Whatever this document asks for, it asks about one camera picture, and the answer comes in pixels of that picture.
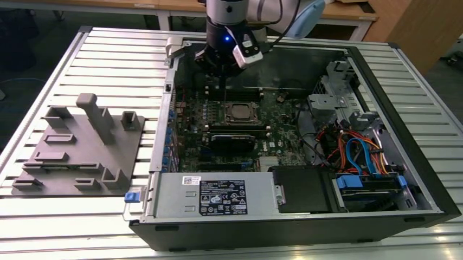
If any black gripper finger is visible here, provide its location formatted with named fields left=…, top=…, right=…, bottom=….
left=193, top=48, right=228, bottom=88
left=224, top=64, right=242, bottom=88

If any silver CPU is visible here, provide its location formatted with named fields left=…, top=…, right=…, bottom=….
left=230, top=105, right=253, bottom=121

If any metal socket cover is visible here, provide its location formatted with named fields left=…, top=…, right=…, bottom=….
left=224, top=102, right=262, bottom=125

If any black RAM slot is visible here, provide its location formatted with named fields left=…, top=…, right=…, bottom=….
left=208, top=92, right=261, bottom=100
left=209, top=123, right=270, bottom=131
left=209, top=129, right=270, bottom=137
left=208, top=86, right=261, bottom=94

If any CPU socket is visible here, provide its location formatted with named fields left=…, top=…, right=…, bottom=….
left=222, top=102, right=264, bottom=127

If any black plastic drive cover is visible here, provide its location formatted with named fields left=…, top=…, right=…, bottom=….
left=269, top=165, right=340, bottom=215

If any black graphics card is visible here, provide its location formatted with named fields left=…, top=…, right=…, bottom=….
left=209, top=134, right=258, bottom=155

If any metal disk bay cage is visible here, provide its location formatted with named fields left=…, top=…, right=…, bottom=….
left=305, top=61, right=386, bottom=136

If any green motherboard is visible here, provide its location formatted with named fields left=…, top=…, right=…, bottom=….
left=173, top=86, right=314, bottom=173

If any small silver heatsink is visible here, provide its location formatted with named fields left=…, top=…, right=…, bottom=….
left=258, top=155, right=281, bottom=166

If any grey parts rack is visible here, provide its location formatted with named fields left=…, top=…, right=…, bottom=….
left=10, top=93, right=146, bottom=196

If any grey power supply unit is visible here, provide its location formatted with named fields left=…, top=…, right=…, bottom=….
left=153, top=172, right=281, bottom=219

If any hard disk in blue carrier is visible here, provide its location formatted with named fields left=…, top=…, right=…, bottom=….
left=333, top=173, right=406, bottom=213

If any wooden cabinet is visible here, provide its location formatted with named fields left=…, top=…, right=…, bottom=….
left=362, top=0, right=463, bottom=75

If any black PC case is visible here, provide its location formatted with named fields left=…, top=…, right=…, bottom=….
left=121, top=36, right=461, bottom=252

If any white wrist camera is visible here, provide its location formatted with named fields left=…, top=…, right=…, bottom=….
left=232, top=34, right=264, bottom=68

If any black wire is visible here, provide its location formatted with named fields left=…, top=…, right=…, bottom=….
left=294, top=104, right=328, bottom=166

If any wooden desk white frame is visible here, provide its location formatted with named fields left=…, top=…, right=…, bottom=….
left=158, top=0, right=378, bottom=41
left=0, top=0, right=170, bottom=30

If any red wire bundle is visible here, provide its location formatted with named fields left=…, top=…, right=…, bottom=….
left=324, top=129, right=349, bottom=171

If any blue wire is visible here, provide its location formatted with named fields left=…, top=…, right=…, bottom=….
left=344, top=137, right=382, bottom=179

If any blue floor cable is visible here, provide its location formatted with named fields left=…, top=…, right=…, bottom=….
left=0, top=77, right=49, bottom=85

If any orange wire bundle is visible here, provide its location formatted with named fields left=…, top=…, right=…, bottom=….
left=361, top=138, right=397, bottom=177

